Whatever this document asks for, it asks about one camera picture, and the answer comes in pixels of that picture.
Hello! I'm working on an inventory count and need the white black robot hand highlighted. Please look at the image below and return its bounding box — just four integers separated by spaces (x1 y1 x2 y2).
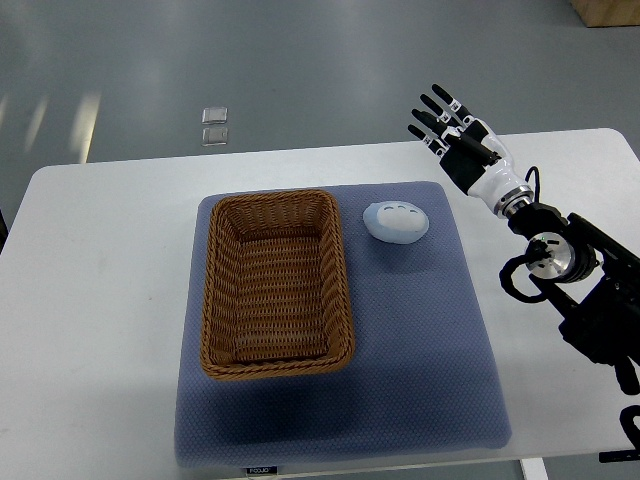
407 83 531 217

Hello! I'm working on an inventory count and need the blue white plush toy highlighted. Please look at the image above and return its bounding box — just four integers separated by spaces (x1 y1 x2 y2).
362 201 430 245

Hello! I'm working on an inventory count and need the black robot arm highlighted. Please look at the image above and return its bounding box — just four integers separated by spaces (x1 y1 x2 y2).
408 84 639 396

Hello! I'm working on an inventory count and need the brown wicker basket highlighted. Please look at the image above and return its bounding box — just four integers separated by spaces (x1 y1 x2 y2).
199 189 355 381

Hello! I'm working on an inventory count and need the wooden box corner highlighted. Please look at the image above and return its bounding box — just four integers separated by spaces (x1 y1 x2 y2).
570 0 639 28

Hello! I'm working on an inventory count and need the lower clear floor plate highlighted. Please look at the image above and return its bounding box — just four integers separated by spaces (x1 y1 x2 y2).
201 127 229 146

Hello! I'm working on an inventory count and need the clear floor plate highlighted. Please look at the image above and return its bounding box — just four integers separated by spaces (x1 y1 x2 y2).
201 106 228 125
201 127 229 146

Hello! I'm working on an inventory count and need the upper clear floor plate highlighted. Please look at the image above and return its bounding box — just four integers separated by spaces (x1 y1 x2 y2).
201 106 228 125

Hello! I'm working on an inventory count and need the blue foam cushion mat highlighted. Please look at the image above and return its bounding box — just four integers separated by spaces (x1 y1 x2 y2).
174 181 511 468

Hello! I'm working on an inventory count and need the white table leg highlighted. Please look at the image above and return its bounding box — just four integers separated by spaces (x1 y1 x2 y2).
520 457 549 480

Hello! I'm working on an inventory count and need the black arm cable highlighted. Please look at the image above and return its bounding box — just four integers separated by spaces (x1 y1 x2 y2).
523 166 543 204

